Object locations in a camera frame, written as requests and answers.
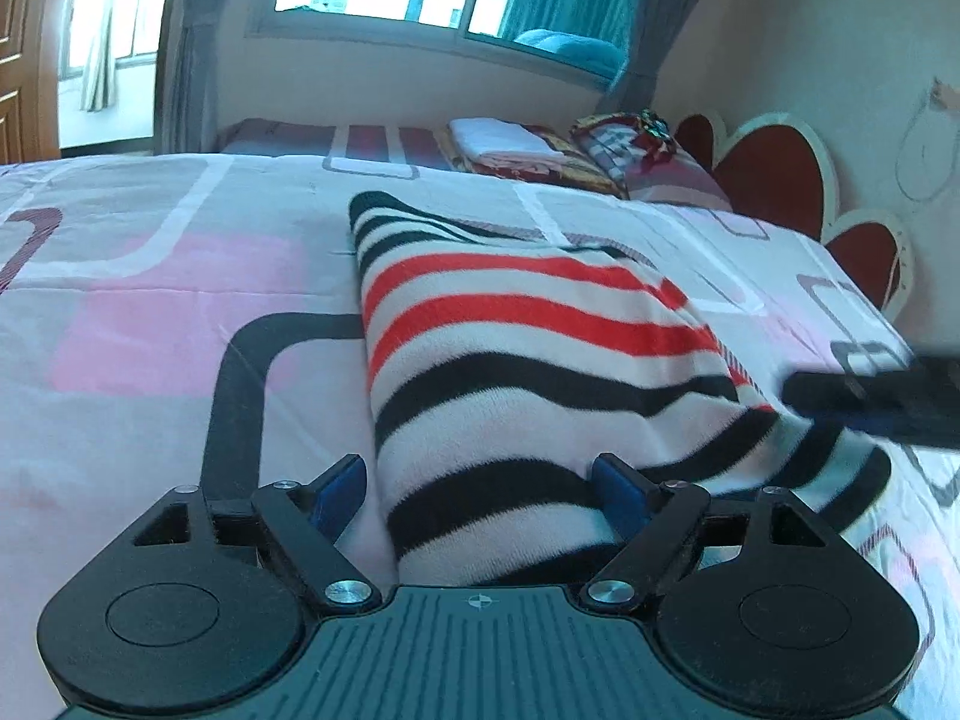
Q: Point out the brown wooden door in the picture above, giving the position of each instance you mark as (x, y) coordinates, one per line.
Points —
(31, 35)

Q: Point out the red yellow folded blanket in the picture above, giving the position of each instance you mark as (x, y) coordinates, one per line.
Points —
(575, 169)

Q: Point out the white sheer balcony curtain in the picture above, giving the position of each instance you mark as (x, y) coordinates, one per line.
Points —
(99, 89)

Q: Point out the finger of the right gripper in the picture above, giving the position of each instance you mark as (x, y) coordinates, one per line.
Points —
(926, 428)
(842, 393)

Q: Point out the red black white striped sweater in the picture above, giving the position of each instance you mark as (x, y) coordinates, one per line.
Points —
(499, 369)

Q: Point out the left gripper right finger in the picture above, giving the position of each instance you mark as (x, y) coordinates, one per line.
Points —
(665, 527)

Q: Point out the grey curtain left of window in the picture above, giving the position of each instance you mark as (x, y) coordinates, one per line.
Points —
(186, 77)

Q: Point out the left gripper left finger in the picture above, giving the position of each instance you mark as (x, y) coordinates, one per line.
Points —
(289, 528)

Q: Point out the grey curtain of window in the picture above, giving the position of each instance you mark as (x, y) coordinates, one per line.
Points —
(655, 27)
(186, 77)

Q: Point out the folded white towel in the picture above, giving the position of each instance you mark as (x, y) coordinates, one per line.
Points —
(483, 137)

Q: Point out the pink white patterned bedspread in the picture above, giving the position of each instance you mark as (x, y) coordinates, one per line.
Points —
(159, 314)

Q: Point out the grey curtain right of window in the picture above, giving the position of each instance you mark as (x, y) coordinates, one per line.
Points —
(655, 27)

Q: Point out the patterned red white pillow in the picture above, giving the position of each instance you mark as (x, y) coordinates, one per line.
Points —
(643, 159)

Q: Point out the red heart-shaped headboard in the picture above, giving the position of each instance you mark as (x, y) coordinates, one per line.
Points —
(776, 168)

